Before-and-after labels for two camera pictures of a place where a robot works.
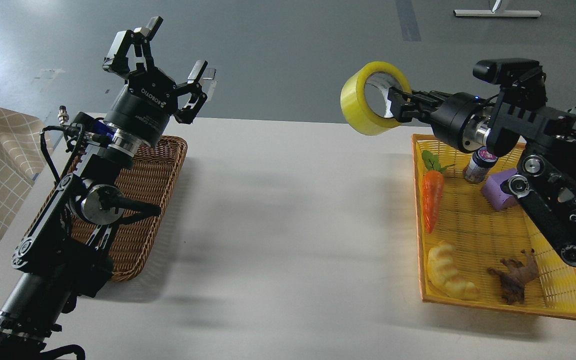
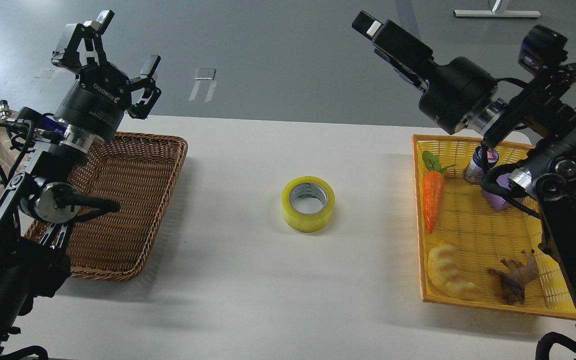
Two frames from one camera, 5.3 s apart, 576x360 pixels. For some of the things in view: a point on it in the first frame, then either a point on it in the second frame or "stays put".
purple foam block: [498, 199] stays put
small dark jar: [477, 169] stays put
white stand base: [497, 13] stays put
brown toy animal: [513, 281] stays put
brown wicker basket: [151, 179] stays put
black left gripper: [143, 108] to [95, 105]
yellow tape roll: [356, 114] to [308, 203]
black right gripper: [462, 120] to [455, 91]
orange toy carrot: [432, 183] stays put
